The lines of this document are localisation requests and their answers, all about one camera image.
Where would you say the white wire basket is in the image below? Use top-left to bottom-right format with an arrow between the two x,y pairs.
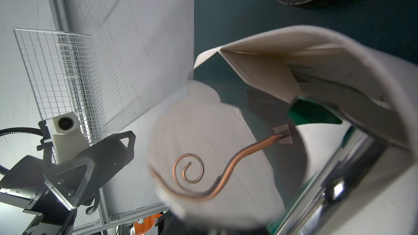
14,28 -> 107,145

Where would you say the green table mat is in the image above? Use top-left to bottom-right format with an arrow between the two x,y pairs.
194,0 -> 418,63

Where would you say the green hoe red grip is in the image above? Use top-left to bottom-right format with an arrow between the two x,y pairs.
287,99 -> 343,126

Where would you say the white storage box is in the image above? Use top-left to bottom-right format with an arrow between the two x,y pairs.
194,26 -> 418,235

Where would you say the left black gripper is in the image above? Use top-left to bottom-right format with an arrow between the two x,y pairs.
1,131 -> 136,235

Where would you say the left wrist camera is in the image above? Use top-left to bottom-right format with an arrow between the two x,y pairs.
38,112 -> 90,164

